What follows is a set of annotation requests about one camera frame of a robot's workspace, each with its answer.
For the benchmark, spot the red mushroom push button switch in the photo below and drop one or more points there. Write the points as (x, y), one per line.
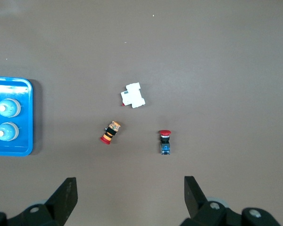
(165, 142)

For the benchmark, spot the blue plastic tray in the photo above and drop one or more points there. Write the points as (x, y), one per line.
(24, 89)

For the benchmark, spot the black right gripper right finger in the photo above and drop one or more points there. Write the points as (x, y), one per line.
(198, 204)

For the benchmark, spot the orange yellow emergency stop button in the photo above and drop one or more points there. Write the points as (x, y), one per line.
(110, 132)

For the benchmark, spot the light blue service bell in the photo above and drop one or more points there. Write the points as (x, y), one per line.
(7, 131)
(9, 107)

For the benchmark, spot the white circuit breaker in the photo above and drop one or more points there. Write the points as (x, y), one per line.
(133, 95)

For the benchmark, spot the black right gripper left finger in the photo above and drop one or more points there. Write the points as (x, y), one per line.
(59, 202)

